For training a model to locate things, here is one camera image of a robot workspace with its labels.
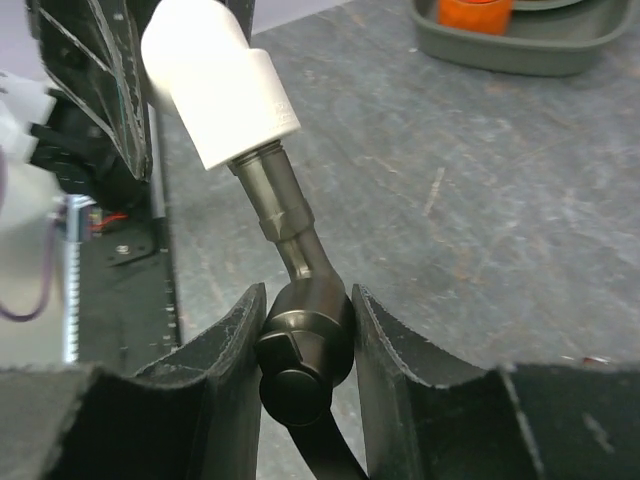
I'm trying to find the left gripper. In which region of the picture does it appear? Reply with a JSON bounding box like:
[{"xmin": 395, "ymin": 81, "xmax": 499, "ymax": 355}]
[{"xmin": 27, "ymin": 0, "xmax": 153, "ymax": 210}]

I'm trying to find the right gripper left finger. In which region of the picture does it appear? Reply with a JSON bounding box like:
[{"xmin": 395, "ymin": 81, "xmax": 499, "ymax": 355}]
[{"xmin": 1, "ymin": 284, "xmax": 266, "ymax": 479}]

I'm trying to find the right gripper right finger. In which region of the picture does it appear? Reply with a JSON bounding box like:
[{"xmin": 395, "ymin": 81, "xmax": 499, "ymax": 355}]
[{"xmin": 352, "ymin": 285, "xmax": 639, "ymax": 479}]

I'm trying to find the dark grey metal faucet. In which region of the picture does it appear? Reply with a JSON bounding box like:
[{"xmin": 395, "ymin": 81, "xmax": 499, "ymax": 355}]
[{"xmin": 231, "ymin": 141, "xmax": 367, "ymax": 479}]

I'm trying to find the white pvc elbow fitting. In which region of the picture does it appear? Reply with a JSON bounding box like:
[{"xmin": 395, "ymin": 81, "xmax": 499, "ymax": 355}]
[{"xmin": 141, "ymin": 0, "xmax": 301, "ymax": 170}]

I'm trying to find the dark green square tray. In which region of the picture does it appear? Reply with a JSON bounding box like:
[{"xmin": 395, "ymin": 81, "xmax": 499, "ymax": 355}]
[{"xmin": 408, "ymin": 1, "xmax": 639, "ymax": 77}]

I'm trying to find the orange mug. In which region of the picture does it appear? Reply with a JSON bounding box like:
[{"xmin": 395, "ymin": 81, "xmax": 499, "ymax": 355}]
[{"xmin": 437, "ymin": 0, "xmax": 514, "ymax": 35}]

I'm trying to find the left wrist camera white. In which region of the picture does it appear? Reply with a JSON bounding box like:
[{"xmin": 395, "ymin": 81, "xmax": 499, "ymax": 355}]
[{"xmin": 1, "ymin": 70, "xmax": 56, "ymax": 163}]

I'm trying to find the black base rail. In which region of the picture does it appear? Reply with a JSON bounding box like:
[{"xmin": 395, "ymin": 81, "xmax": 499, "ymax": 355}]
[{"xmin": 62, "ymin": 104, "xmax": 182, "ymax": 371}]

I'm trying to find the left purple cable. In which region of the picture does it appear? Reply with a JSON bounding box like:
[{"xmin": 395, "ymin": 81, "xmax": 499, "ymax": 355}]
[{"xmin": 0, "ymin": 199, "xmax": 66, "ymax": 322}]

